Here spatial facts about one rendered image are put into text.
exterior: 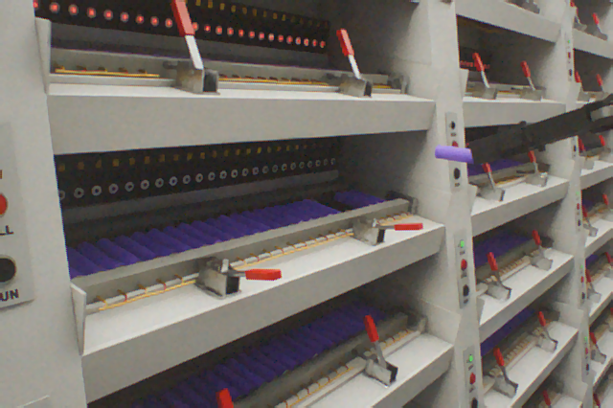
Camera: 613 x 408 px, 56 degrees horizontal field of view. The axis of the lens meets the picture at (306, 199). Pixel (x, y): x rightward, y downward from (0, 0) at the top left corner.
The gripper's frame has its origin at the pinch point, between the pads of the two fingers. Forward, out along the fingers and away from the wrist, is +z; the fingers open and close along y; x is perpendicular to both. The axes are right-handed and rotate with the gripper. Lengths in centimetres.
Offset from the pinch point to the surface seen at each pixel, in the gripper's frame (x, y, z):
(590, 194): 18, -150, 30
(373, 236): 7.0, 8.3, 16.4
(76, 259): 1, 44, 25
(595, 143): 0, -150, 24
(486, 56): -27, -73, 25
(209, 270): 5.4, 35.0, 17.5
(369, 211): 3.7, 2.9, 19.7
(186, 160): -7.9, 25.2, 28.7
